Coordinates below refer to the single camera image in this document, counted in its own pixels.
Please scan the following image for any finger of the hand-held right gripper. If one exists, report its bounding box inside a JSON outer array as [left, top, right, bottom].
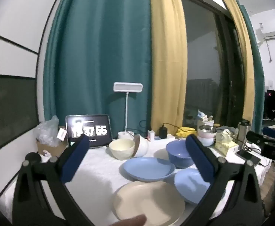
[[246, 131, 273, 146], [262, 127, 275, 139]]

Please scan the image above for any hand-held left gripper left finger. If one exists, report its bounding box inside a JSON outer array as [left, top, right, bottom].
[[12, 134, 92, 226]]

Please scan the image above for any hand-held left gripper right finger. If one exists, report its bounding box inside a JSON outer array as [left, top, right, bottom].
[[185, 135, 264, 226]]

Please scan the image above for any blue bowl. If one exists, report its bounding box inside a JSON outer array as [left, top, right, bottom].
[[166, 140, 200, 169]]

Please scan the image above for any blue plate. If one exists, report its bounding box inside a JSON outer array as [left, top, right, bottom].
[[123, 157, 176, 182], [174, 169, 226, 205]]

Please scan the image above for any cream bowl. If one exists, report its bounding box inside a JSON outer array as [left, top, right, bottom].
[[109, 138, 136, 161]]

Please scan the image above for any white watermelon-pattern bowl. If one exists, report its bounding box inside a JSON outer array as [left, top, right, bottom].
[[132, 134, 149, 158]]

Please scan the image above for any cream plate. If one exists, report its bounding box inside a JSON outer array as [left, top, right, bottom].
[[113, 181, 186, 226]]

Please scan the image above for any person's left hand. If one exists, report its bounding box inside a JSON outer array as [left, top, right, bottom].
[[110, 214, 148, 226]]

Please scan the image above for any metal thermos bottle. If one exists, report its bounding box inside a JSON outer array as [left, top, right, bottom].
[[237, 119, 251, 144]]

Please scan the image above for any black phone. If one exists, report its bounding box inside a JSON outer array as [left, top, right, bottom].
[[236, 149, 262, 165]]

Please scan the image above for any pink and white bowl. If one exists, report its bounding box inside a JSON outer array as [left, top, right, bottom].
[[197, 129, 217, 147]]

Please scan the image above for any white fluffy table cover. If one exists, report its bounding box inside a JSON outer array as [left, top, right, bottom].
[[0, 141, 270, 226]]

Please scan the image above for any cardboard box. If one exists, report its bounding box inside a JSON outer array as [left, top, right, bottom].
[[36, 138, 69, 157]]

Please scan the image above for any small white box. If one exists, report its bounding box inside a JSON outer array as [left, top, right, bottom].
[[57, 127, 67, 141]]

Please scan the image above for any yellow tissue pack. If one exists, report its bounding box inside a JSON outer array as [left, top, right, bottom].
[[215, 129, 239, 156]]

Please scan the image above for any yellow packet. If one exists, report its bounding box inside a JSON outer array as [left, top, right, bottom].
[[175, 127, 197, 137]]

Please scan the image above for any metal bowl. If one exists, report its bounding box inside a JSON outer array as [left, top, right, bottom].
[[199, 125, 217, 134]]

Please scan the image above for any tablet with clock display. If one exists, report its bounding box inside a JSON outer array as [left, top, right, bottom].
[[65, 114, 113, 149]]

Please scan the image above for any white woven basket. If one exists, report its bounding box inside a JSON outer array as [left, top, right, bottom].
[[197, 118, 215, 129]]

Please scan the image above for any white power strip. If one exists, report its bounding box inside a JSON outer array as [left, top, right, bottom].
[[147, 134, 176, 142]]

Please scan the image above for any black round object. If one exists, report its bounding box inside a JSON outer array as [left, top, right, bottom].
[[24, 152, 42, 164]]

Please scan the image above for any blue and white packet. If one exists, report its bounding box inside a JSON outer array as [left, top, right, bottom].
[[197, 109, 208, 121]]

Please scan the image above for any narrow teal curtain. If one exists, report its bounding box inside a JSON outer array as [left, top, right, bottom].
[[234, 0, 265, 134]]

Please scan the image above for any narrow yellow curtain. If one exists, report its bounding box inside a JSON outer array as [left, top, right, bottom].
[[219, 0, 256, 126]]

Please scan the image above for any white desk lamp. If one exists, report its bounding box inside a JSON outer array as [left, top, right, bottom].
[[113, 82, 143, 141]]

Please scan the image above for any white air conditioner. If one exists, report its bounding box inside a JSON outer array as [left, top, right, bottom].
[[256, 27, 275, 46]]

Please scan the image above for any dark glass sliding door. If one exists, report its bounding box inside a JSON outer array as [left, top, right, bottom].
[[179, 0, 246, 128]]

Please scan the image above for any black charger cable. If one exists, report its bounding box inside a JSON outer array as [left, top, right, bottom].
[[162, 122, 183, 130]]

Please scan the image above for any looped black cable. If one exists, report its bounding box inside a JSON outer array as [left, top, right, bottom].
[[139, 120, 150, 135]]

